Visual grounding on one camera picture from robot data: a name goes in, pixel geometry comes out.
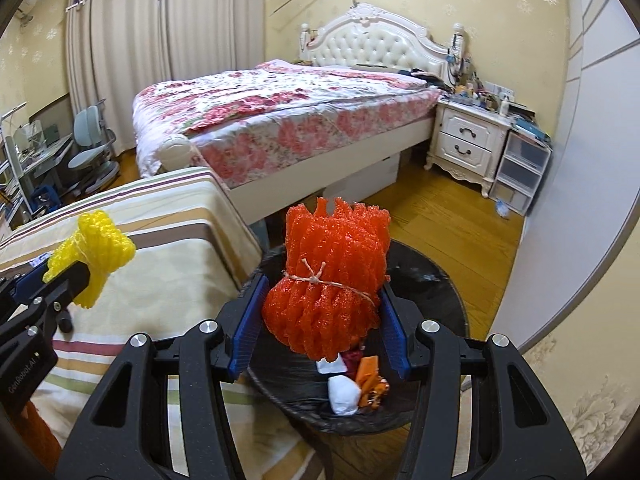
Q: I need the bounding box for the trash bin with black bag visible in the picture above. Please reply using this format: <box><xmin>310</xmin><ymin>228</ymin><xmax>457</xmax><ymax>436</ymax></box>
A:
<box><xmin>245</xmin><ymin>237</ymin><xmax>470</xmax><ymax>480</ymax></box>

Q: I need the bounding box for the beige curtain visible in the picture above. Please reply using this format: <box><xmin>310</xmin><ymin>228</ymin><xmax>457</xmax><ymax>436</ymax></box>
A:
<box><xmin>160</xmin><ymin>0</ymin><xmax>268</xmax><ymax>81</ymax></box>
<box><xmin>65</xmin><ymin>0</ymin><xmax>167</xmax><ymax>156</ymax></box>

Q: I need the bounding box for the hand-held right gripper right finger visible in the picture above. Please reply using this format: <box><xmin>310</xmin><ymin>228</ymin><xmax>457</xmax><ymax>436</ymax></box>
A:
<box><xmin>379</xmin><ymin>285</ymin><xmax>587</xmax><ymax>480</ymax></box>

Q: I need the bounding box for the black cloth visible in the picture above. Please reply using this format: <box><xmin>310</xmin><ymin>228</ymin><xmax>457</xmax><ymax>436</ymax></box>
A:
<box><xmin>400</xmin><ymin>67</ymin><xmax>448</xmax><ymax>86</ymax></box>

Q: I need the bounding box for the dark red cloth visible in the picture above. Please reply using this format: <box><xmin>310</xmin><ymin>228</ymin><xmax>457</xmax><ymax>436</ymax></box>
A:
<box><xmin>342</xmin><ymin>347</ymin><xmax>366</xmax><ymax>378</ymax></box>

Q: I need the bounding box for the bed with floral bedspread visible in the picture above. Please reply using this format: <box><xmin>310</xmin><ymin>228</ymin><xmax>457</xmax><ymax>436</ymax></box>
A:
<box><xmin>132</xmin><ymin>2</ymin><xmax>463</xmax><ymax>223</ymax></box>

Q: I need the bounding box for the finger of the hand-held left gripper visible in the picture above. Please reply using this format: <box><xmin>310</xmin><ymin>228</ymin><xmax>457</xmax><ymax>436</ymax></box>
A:
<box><xmin>0</xmin><ymin>269</ymin><xmax>38</xmax><ymax>307</ymax></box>
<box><xmin>22</xmin><ymin>259</ymin><xmax>93</xmax><ymax>335</ymax></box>

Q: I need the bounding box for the white nightstand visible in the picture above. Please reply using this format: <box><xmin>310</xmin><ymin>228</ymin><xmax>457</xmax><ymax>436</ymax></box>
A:
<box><xmin>425</xmin><ymin>97</ymin><xmax>513</xmax><ymax>198</ymax></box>

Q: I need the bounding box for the striped tablecloth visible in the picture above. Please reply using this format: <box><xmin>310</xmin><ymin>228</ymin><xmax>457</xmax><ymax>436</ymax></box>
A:
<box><xmin>0</xmin><ymin>166</ymin><xmax>321</xmax><ymax>480</ymax></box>

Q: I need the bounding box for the pink floral quilt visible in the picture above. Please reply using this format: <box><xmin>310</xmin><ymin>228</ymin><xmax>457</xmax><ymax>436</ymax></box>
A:
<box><xmin>132</xmin><ymin>59</ymin><xmax>443</xmax><ymax>181</ymax></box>

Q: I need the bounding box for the clutter of small nightstand items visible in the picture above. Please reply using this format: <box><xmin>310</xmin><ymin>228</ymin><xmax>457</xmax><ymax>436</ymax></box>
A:
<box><xmin>447</xmin><ymin>55</ymin><xmax>543</xmax><ymax>136</ymax></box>

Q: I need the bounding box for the grey study desk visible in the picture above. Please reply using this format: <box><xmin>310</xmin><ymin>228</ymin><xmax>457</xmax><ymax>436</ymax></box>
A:
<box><xmin>10</xmin><ymin>132</ymin><xmax>76</xmax><ymax>201</ymax></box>

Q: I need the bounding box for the white paper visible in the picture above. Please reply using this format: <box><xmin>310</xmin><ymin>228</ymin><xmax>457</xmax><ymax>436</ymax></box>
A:
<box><xmin>327</xmin><ymin>375</ymin><xmax>362</xmax><ymax>416</ymax></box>

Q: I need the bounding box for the large orange foam net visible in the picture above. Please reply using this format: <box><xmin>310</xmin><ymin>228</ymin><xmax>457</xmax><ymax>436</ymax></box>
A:
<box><xmin>262</xmin><ymin>197</ymin><xmax>392</xmax><ymax>363</ymax></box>

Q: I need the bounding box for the white storage box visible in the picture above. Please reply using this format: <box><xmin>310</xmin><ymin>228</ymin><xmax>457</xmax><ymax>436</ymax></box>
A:
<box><xmin>324</xmin><ymin>152</ymin><xmax>401</xmax><ymax>201</ymax></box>

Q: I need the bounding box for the blue stool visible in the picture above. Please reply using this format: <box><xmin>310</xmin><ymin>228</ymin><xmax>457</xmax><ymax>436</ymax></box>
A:
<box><xmin>30</xmin><ymin>185</ymin><xmax>63</xmax><ymax>211</ymax></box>

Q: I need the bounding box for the bookshelf with books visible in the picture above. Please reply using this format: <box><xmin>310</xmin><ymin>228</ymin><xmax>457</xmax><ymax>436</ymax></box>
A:
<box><xmin>0</xmin><ymin>157</ymin><xmax>28</xmax><ymax>233</ymax></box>

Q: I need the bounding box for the yellow foam net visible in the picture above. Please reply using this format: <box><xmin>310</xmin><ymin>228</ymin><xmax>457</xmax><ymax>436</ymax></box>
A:
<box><xmin>42</xmin><ymin>210</ymin><xmax>137</xmax><ymax>310</ymax></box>

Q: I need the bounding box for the clear plastic drawer unit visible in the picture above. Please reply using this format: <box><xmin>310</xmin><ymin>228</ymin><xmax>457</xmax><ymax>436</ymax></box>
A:
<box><xmin>489</xmin><ymin>132</ymin><xmax>553</xmax><ymax>217</ymax></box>

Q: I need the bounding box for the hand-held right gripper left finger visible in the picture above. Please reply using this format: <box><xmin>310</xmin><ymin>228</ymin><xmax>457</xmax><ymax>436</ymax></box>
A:
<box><xmin>54</xmin><ymin>272</ymin><xmax>272</xmax><ymax>480</ymax></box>

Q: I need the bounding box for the white sliding wardrobe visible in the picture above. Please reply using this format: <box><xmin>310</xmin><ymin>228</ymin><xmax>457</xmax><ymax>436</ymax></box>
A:
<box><xmin>487</xmin><ymin>0</ymin><xmax>640</xmax><ymax>356</ymax></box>

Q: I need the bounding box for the grey desk chair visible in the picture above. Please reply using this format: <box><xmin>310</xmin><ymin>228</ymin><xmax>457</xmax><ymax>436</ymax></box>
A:
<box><xmin>67</xmin><ymin>100</ymin><xmax>121</xmax><ymax>193</ymax></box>

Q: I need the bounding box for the orange paper piece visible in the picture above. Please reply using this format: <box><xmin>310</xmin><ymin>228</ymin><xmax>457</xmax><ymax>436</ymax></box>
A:
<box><xmin>356</xmin><ymin>356</ymin><xmax>383</xmax><ymax>391</ymax></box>

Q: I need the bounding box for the white air conditioner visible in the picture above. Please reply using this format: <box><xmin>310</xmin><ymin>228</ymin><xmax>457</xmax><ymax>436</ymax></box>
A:
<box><xmin>15</xmin><ymin>0</ymin><xmax>42</xmax><ymax>23</ymax></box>

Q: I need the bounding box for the orange printed plastic wrapper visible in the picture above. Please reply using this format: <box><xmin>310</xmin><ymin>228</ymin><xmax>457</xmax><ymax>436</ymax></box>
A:
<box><xmin>360</xmin><ymin>377</ymin><xmax>391</xmax><ymax>411</ymax></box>

